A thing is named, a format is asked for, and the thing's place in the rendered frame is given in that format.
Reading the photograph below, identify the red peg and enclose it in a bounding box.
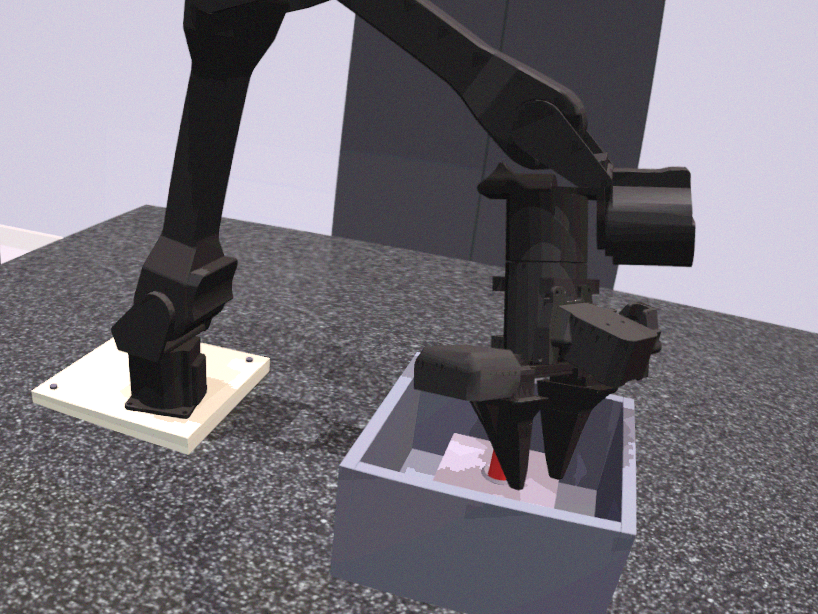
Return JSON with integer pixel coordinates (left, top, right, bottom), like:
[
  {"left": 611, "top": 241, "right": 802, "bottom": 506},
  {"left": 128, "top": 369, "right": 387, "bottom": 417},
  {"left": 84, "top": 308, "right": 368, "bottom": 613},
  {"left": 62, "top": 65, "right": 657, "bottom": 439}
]
[{"left": 488, "top": 450, "right": 506, "bottom": 481}]

